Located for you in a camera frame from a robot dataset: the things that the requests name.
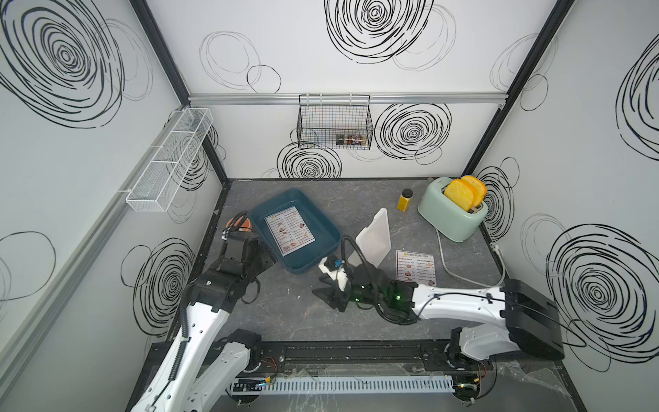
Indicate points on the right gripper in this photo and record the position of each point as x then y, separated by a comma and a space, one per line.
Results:
330, 293

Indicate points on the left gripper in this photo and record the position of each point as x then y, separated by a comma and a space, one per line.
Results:
265, 255

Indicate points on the new menu sheet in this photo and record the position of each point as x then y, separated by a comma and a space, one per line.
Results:
289, 230

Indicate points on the white menu holder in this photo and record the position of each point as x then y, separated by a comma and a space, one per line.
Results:
375, 239

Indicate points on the old menu sheet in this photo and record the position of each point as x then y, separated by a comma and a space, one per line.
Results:
415, 267

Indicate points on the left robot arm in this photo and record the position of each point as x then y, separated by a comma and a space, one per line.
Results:
182, 382

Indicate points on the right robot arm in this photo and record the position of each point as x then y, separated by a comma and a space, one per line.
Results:
512, 317

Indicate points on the orange mug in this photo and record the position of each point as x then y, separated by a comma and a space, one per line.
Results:
242, 224

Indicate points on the teal plastic tray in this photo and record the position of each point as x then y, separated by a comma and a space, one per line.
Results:
327, 235

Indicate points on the white mesh shelf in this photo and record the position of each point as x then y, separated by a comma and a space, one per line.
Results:
177, 148

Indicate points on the yellow spice jar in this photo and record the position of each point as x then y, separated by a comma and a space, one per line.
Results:
404, 200

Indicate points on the mint green toaster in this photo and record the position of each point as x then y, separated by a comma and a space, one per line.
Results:
448, 218

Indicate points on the front toast slice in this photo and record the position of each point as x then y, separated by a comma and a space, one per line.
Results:
461, 194

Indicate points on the toast slice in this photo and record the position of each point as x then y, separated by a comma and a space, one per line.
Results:
478, 187
461, 194

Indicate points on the rear toast slice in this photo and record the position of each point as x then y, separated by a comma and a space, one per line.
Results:
478, 187

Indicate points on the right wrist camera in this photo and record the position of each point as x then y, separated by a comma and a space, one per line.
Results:
335, 267

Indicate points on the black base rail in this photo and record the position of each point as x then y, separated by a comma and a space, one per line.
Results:
434, 355

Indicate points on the white slotted cable duct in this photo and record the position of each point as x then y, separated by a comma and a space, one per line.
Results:
343, 385

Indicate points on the black wire basket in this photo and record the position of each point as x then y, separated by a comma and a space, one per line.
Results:
322, 116

